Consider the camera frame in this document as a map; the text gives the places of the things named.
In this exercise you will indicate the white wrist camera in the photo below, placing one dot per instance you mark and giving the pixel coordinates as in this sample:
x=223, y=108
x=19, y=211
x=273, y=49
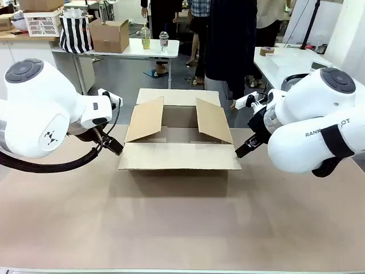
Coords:
x=109, y=95
x=242, y=102

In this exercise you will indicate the person in black hoodie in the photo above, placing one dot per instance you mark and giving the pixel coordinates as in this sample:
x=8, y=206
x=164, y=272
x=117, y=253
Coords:
x=231, y=42

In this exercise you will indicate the small white display device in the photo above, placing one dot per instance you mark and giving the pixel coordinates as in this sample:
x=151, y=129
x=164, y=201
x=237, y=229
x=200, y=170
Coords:
x=320, y=65

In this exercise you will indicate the small open cardboard box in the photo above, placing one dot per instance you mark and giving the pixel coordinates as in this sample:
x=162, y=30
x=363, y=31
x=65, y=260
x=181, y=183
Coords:
x=109, y=37

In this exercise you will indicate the clear domed lid cup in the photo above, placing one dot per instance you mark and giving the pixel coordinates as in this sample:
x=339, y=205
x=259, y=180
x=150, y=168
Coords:
x=164, y=41

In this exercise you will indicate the person in white top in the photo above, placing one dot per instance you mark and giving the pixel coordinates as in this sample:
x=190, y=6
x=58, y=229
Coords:
x=271, y=14

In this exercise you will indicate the brown tape roll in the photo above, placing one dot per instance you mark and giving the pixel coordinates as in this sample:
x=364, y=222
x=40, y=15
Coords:
x=263, y=52

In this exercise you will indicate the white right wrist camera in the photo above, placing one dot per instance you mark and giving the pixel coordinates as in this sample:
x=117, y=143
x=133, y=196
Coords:
x=242, y=102

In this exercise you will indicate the green drink plastic cup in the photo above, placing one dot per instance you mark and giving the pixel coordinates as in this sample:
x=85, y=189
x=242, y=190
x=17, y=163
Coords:
x=145, y=41

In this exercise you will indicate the teal floor mat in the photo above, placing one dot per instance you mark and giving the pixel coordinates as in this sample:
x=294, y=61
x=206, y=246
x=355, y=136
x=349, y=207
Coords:
x=149, y=73

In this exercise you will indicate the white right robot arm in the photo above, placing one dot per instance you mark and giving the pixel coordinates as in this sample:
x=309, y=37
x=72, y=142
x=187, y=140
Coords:
x=308, y=142

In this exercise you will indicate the person in plaid shirt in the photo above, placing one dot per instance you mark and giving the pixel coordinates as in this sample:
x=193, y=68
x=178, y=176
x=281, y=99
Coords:
x=199, y=7

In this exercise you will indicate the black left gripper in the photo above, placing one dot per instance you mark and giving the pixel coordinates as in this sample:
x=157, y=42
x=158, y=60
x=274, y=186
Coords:
x=85, y=134

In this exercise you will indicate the white plastic basket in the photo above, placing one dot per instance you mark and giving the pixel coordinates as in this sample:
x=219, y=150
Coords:
x=42, y=27

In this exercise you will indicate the small flat brown box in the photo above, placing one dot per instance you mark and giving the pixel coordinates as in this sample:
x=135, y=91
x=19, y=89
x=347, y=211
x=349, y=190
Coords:
x=5, y=23

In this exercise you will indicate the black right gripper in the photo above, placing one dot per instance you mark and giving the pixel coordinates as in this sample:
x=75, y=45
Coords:
x=258, y=122

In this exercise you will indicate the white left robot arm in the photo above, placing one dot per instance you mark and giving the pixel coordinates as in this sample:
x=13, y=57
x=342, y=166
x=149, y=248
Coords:
x=42, y=100

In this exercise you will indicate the person in black clothes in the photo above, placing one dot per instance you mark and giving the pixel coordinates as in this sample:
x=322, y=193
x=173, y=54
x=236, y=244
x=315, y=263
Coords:
x=162, y=14

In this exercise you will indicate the cardboard box on shelf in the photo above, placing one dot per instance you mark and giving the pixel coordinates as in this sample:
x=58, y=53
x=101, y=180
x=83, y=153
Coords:
x=40, y=5

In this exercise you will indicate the large brown cardboard box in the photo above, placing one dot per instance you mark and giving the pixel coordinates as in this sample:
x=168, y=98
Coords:
x=176, y=155

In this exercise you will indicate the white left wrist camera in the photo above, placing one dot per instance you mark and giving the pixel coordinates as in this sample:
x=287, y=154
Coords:
x=109, y=95

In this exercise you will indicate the black white striped bag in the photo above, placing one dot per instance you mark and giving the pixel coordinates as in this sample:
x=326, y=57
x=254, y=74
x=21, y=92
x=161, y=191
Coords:
x=75, y=34

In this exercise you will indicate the white table with cups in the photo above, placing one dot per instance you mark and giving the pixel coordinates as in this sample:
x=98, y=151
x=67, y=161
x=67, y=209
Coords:
x=134, y=51

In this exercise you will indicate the black tripod stand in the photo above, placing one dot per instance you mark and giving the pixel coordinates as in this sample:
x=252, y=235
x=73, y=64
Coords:
x=310, y=23

